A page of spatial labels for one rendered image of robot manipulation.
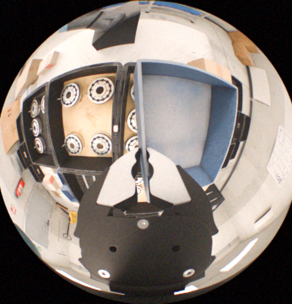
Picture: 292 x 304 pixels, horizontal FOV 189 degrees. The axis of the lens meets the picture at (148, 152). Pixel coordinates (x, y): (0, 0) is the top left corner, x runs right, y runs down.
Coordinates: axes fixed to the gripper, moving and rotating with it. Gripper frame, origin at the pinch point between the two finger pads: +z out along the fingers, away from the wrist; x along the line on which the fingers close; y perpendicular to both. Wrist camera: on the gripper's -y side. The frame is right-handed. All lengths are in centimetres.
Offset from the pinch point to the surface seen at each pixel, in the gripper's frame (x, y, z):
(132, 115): -3.6, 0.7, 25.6
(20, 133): -173, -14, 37
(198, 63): 27, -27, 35
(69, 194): -80, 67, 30
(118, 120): -7.1, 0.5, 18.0
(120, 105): -6.3, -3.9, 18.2
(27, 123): -65, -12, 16
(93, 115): -19.6, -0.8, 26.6
